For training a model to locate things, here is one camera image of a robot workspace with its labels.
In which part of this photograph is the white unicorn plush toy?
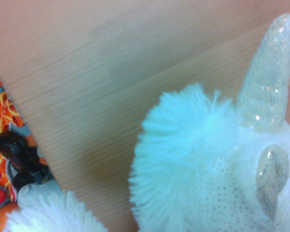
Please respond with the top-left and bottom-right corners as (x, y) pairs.
(4, 13), (290, 232)

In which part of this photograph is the black plastic toy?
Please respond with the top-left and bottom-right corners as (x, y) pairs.
(0, 130), (54, 191)

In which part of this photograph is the orange flame pattern plush toy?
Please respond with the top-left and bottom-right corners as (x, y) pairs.
(0, 68), (49, 203)

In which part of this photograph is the orange ball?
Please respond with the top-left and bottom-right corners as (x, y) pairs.
(0, 202), (21, 232)

